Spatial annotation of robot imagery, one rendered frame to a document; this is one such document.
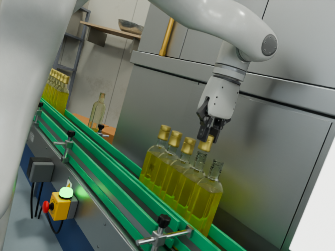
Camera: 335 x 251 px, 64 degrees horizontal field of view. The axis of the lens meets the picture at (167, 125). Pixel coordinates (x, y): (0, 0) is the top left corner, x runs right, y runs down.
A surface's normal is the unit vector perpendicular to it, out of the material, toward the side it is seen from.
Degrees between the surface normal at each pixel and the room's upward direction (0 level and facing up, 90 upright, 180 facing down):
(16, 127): 79
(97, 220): 90
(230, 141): 90
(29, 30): 125
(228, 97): 91
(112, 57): 90
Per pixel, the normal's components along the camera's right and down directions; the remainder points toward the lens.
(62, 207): 0.62, 0.31
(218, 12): -0.33, -0.11
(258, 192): -0.73, -0.11
